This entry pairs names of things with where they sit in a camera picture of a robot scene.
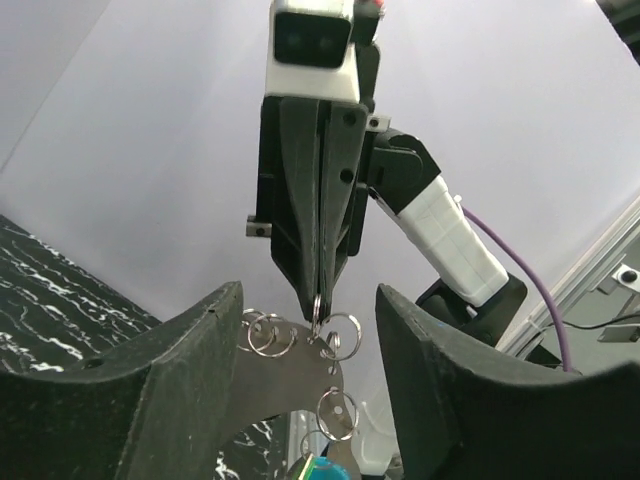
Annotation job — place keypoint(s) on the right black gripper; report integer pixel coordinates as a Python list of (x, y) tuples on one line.
[(311, 154)]

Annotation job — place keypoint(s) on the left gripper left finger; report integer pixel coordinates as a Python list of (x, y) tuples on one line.
[(151, 408)]

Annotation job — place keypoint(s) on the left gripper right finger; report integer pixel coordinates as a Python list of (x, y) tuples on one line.
[(464, 410)]

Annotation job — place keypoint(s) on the green key tag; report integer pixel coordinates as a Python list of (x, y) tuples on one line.
[(304, 467)]

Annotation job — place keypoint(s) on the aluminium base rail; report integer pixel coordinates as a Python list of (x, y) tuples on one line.
[(583, 277)]

